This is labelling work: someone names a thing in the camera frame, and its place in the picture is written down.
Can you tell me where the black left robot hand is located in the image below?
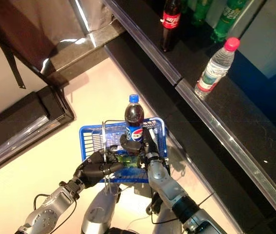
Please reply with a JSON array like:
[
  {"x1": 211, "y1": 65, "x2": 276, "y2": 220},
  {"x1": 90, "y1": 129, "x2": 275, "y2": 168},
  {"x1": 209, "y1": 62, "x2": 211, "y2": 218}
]
[{"x1": 75, "y1": 149, "x2": 124, "y2": 189}]

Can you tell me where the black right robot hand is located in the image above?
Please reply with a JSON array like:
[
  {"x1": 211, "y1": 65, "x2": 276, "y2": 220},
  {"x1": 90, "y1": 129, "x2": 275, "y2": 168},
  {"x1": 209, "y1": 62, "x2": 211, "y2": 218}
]
[{"x1": 119, "y1": 128, "x2": 160, "y2": 170}]

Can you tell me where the blue plastic shopping basket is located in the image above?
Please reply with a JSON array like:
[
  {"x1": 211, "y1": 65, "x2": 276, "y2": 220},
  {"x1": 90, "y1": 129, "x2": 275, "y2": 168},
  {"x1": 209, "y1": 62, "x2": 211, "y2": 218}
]
[{"x1": 78, "y1": 117, "x2": 169, "y2": 195}]

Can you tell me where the green plastic soda bottle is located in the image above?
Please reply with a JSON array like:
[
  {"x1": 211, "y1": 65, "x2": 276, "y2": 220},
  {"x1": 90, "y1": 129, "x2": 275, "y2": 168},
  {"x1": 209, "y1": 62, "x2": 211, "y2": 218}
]
[{"x1": 116, "y1": 155, "x2": 140, "y2": 168}]

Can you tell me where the grey left robot leg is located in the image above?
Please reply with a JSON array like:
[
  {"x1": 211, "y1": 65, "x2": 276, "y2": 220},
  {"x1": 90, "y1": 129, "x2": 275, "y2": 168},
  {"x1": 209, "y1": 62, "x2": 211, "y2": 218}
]
[{"x1": 81, "y1": 183, "x2": 121, "y2": 234}]

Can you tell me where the black low display platform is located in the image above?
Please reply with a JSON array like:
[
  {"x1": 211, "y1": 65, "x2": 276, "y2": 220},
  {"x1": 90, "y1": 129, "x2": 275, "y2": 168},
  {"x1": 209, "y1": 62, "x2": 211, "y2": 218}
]
[{"x1": 0, "y1": 85, "x2": 75, "y2": 177}]

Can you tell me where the black step plinth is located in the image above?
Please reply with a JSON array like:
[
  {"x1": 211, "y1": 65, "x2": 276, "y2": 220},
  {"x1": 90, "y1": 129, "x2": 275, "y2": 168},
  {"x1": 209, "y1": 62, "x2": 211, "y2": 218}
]
[{"x1": 40, "y1": 23, "x2": 126, "y2": 81}]

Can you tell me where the clear water bottle red cap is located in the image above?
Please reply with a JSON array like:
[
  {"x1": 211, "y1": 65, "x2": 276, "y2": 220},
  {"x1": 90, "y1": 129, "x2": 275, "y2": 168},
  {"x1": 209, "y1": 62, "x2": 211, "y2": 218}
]
[{"x1": 193, "y1": 37, "x2": 241, "y2": 101}]

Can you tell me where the black store shelf unit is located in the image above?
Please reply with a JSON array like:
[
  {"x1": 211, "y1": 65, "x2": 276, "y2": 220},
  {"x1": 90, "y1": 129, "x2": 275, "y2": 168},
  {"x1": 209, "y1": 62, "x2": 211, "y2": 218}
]
[{"x1": 102, "y1": 0, "x2": 276, "y2": 234}]

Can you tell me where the Coca-Cola bottle red cap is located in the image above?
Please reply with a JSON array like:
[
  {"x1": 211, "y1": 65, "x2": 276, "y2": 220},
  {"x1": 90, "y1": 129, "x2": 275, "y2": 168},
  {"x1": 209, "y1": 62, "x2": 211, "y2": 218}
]
[{"x1": 160, "y1": 0, "x2": 183, "y2": 53}]

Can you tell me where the green soda bottle yellow cap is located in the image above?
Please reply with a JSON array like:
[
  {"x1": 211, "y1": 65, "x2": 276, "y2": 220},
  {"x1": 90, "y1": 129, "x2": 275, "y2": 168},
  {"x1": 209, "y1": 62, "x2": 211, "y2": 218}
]
[
  {"x1": 190, "y1": 0, "x2": 213, "y2": 26},
  {"x1": 210, "y1": 0, "x2": 249, "y2": 44}
]

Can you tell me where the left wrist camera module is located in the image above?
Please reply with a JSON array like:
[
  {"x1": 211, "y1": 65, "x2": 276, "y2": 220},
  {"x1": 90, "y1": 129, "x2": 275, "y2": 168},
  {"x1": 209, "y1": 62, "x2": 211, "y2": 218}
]
[{"x1": 59, "y1": 179, "x2": 87, "y2": 199}]

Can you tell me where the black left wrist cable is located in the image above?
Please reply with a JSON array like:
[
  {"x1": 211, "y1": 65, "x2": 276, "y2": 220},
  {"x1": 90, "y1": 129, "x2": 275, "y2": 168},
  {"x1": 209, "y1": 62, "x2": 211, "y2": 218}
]
[{"x1": 33, "y1": 193, "x2": 78, "y2": 234}]

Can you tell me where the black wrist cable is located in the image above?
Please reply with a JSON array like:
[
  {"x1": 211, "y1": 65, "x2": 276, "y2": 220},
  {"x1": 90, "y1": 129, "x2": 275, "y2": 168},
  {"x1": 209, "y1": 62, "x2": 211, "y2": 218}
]
[
  {"x1": 150, "y1": 192, "x2": 216, "y2": 225},
  {"x1": 33, "y1": 193, "x2": 78, "y2": 234}
]

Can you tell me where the clear plastic price rail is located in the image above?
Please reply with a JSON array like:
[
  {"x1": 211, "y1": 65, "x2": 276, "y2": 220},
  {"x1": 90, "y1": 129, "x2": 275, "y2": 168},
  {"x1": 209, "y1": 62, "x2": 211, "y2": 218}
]
[
  {"x1": 175, "y1": 79, "x2": 276, "y2": 221},
  {"x1": 0, "y1": 114, "x2": 61, "y2": 170},
  {"x1": 102, "y1": 0, "x2": 183, "y2": 86}
]

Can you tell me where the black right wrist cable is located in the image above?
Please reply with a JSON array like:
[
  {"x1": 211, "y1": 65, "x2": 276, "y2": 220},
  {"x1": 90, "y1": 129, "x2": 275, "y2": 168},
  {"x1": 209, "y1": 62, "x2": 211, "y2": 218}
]
[{"x1": 150, "y1": 192, "x2": 216, "y2": 225}]

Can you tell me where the black hanging strap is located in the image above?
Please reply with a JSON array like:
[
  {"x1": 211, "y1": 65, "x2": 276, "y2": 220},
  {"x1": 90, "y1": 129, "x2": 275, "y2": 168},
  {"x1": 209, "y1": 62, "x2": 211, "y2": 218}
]
[{"x1": 0, "y1": 41, "x2": 26, "y2": 90}]

